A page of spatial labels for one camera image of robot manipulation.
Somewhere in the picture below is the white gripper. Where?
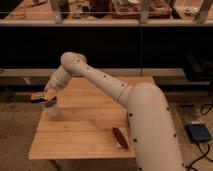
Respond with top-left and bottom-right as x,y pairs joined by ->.
44,74 -> 66,101

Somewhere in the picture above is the dark brown eraser block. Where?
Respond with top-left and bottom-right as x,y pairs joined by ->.
30,93 -> 45,103

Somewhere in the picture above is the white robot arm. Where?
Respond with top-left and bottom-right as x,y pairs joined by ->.
45,52 -> 185,171

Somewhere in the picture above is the wooden table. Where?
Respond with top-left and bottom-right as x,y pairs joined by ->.
28,76 -> 156,171

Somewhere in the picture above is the long workbench shelf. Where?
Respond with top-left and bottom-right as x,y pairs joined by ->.
0,0 -> 213,27

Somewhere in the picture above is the black foot pedal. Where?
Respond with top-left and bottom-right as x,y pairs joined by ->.
185,124 -> 212,143

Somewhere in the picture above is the black cable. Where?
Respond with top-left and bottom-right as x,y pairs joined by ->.
184,103 -> 213,171

